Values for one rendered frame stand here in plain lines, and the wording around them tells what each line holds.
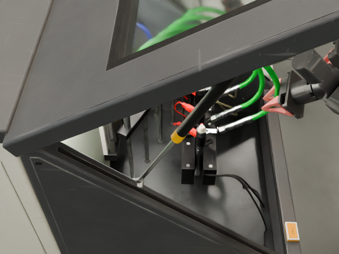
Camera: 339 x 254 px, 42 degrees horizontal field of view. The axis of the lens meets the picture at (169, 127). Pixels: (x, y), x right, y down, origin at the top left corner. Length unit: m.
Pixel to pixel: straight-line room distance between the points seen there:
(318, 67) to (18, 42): 0.59
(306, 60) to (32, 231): 0.67
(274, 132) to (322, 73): 0.48
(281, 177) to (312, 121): 1.50
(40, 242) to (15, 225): 0.09
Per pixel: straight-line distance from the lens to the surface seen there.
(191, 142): 1.31
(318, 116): 2.83
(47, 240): 1.00
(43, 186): 0.81
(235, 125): 1.17
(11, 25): 0.89
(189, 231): 0.91
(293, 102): 1.06
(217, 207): 1.36
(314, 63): 0.96
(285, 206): 1.26
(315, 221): 2.39
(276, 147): 1.37
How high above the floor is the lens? 2.01
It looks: 50 degrees down
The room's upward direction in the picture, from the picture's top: straight up
